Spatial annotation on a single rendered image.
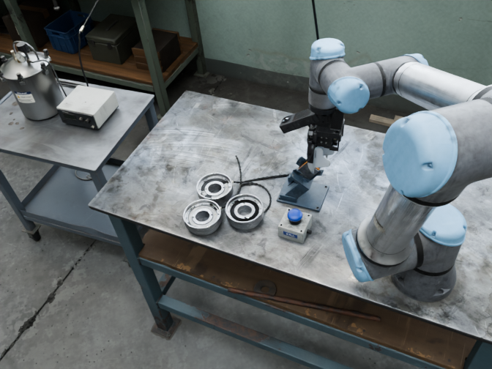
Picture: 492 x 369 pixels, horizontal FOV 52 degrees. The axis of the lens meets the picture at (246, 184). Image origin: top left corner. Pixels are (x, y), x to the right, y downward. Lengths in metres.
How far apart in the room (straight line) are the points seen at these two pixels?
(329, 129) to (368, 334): 0.60
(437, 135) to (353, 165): 0.85
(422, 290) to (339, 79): 0.53
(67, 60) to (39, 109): 1.30
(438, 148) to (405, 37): 2.10
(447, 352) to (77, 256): 1.68
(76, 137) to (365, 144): 1.07
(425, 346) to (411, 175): 0.85
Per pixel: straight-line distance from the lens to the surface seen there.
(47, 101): 2.11
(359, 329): 1.50
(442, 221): 1.14
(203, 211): 1.41
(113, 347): 2.20
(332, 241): 1.35
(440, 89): 0.96
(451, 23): 2.72
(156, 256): 1.69
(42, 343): 2.33
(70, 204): 2.44
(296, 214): 1.31
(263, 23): 3.02
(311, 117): 1.25
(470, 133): 0.73
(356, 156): 1.57
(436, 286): 1.25
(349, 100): 1.06
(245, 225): 1.35
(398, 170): 0.76
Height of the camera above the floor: 1.88
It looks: 47 degrees down
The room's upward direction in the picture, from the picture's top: 7 degrees counter-clockwise
